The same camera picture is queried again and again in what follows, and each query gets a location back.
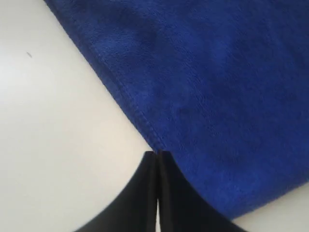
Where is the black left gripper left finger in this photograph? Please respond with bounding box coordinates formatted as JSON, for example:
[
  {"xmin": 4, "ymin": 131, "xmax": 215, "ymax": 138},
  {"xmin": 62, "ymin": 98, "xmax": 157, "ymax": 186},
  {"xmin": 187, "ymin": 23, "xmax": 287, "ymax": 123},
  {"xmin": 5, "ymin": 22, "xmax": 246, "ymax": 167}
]
[{"xmin": 77, "ymin": 151, "xmax": 157, "ymax": 232}]

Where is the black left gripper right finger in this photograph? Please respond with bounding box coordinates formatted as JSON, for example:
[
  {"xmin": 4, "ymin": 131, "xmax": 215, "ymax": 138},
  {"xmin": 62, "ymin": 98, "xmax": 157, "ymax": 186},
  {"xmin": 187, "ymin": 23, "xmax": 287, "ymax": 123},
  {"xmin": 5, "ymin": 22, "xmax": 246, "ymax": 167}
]
[{"xmin": 157, "ymin": 151, "xmax": 244, "ymax": 232}]

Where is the blue towel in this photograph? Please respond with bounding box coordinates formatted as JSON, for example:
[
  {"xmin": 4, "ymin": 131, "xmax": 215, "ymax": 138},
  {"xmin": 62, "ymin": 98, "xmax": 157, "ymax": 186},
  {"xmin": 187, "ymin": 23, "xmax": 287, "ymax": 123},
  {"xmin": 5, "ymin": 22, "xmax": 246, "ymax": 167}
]
[{"xmin": 47, "ymin": 0, "xmax": 309, "ymax": 218}]

